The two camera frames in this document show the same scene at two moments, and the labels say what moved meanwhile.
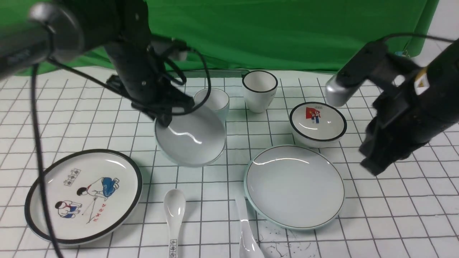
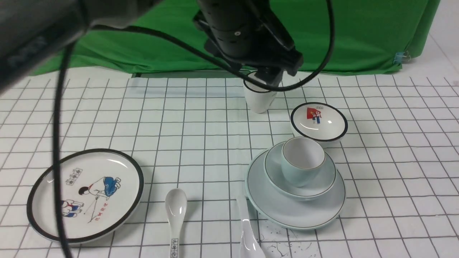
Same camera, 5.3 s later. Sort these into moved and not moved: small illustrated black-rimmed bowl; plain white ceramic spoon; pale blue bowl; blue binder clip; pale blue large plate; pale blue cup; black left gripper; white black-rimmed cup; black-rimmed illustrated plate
Moved: pale blue cup; pale blue bowl; black left gripper
Not moved: black-rimmed illustrated plate; blue binder clip; plain white ceramic spoon; pale blue large plate; small illustrated black-rimmed bowl; white black-rimmed cup
